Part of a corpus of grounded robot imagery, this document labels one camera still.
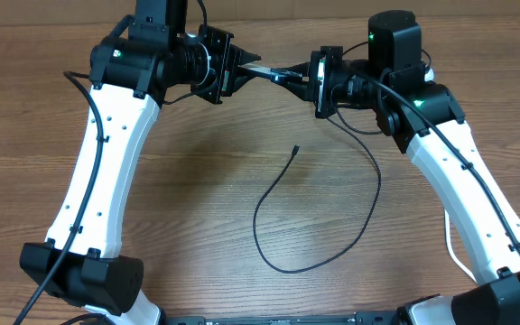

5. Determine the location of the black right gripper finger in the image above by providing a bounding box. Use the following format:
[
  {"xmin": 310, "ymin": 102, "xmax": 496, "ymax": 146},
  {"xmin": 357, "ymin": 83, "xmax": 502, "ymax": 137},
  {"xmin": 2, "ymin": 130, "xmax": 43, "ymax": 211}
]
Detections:
[
  {"xmin": 286, "ymin": 82, "xmax": 318, "ymax": 102},
  {"xmin": 272, "ymin": 62, "xmax": 310, "ymax": 82}
]

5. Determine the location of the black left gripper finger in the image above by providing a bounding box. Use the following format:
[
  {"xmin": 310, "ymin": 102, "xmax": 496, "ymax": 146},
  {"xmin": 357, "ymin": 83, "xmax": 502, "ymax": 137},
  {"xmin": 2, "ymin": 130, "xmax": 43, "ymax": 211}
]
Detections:
[
  {"xmin": 231, "ymin": 45, "xmax": 261, "ymax": 66},
  {"xmin": 231, "ymin": 72, "xmax": 257, "ymax": 93}
]

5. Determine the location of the dark blue Samsung smartphone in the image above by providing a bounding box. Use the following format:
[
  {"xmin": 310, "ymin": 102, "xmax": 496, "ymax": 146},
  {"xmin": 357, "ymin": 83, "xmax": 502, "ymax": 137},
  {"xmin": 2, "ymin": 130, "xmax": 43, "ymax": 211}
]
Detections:
[{"xmin": 237, "ymin": 63, "xmax": 282, "ymax": 84}]

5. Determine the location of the black USB charging cable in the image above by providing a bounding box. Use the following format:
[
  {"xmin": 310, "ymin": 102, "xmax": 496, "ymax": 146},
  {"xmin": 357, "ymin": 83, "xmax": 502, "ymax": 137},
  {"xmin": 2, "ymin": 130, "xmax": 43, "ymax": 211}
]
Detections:
[{"xmin": 252, "ymin": 40, "xmax": 432, "ymax": 274}]

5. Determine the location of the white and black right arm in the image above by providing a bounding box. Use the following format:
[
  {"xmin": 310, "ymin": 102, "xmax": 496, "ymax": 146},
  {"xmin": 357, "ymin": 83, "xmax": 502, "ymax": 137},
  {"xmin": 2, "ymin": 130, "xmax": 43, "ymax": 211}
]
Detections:
[{"xmin": 271, "ymin": 10, "xmax": 520, "ymax": 324}]

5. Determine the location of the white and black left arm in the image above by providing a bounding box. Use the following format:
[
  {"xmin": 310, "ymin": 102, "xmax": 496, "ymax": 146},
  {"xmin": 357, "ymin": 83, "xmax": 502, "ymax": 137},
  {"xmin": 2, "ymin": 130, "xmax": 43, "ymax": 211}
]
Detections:
[{"xmin": 20, "ymin": 1, "xmax": 257, "ymax": 324}]

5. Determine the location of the brown cardboard backdrop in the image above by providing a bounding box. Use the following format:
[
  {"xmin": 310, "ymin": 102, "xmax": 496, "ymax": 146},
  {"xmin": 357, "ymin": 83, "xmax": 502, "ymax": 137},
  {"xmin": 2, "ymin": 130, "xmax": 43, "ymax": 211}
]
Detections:
[{"xmin": 0, "ymin": 0, "xmax": 520, "ymax": 26}]

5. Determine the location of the white wall charger plug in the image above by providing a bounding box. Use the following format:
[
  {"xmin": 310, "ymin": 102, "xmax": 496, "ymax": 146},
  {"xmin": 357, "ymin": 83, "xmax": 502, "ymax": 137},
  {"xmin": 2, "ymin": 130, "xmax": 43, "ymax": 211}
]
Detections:
[{"xmin": 424, "ymin": 68, "xmax": 434, "ymax": 82}]

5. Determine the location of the white power strip cord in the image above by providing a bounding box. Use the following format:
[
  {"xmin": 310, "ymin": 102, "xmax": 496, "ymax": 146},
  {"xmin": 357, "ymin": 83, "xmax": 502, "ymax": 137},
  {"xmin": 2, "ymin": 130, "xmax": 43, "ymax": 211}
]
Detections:
[{"xmin": 443, "ymin": 209, "xmax": 478, "ymax": 283}]

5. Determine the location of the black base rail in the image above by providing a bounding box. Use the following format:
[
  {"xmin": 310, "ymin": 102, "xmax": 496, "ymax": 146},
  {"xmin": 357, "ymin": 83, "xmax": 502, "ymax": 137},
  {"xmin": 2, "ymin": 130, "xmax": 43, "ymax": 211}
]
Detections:
[{"xmin": 164, "ymin": 311, "xmax": 402, "ymax": 325}]

